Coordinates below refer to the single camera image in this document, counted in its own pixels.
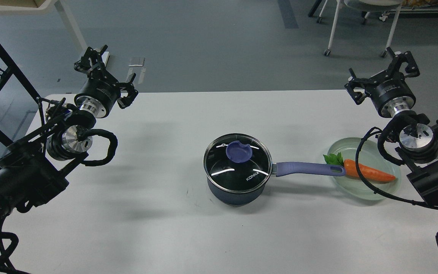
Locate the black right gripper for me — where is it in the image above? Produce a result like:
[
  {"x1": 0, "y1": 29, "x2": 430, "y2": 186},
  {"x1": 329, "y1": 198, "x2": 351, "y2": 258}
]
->
[{"x1": 344, "y1": 47, "x2": 421, "y2": 118}]

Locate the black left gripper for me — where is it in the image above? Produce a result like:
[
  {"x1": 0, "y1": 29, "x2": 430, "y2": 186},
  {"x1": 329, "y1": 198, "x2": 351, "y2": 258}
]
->
[{"x1": 74, "y1": 45, "x2": 138, "y2": 118}]

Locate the blue saucepan with handle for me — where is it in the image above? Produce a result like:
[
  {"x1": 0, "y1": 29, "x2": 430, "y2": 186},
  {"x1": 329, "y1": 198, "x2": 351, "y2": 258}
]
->
[{"x1": 203, "y1": 133, "x2": 346, "y2": 207}]

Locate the glass lid with blue knob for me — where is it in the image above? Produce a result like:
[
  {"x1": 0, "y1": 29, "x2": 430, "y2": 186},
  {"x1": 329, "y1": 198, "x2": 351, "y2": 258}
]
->
[{"x1": 203, "y1": 133, "x2": 273, "y2": 194}]

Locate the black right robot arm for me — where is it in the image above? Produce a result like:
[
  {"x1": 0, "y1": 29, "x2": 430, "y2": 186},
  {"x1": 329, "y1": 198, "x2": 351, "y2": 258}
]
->
[{"x1": 344, "y1": 47, "x2": 438, "y2": 210}]

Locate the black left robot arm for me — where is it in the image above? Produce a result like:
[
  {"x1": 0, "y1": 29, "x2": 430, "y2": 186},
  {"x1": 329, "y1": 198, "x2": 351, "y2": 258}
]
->
[{"x1": 0, "y1": 45, "x2": 138, "y2": 274}]

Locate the metal floor plate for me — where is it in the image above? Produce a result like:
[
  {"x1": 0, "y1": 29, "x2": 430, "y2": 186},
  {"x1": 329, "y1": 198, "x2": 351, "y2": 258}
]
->
[{"x1": 125, "y1": 57, "x2": 146, "y2": 84}]

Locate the white rolling chair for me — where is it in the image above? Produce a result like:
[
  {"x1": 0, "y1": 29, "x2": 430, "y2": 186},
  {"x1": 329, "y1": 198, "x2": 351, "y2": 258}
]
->
[{"x1": 316, "y1": 0, "x2": 403, "y2": 58}]

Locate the clear glass plate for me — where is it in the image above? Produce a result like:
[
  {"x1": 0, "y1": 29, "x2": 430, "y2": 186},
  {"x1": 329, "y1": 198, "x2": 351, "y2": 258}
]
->
[{"x1": 327, "y1": 137, "x2": 402, "y2": 201}]

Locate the orange toy carrot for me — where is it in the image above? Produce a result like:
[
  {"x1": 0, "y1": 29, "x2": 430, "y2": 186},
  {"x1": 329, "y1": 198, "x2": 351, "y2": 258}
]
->
[{"x1": 323, "y1": 153, "x2": 396, "y2": 183}]

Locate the rolling cart base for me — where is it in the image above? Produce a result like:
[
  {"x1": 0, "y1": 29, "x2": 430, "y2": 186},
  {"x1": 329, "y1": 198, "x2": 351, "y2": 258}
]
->
[{"x1": 376, "y1": 0, "x2": 438, "y2": 21}]

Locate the white table frame leg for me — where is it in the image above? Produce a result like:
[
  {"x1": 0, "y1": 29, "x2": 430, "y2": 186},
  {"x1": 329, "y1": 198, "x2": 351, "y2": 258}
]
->
[{"x1": 0, "y1": 0, "x2": 87, "y2": 57}]

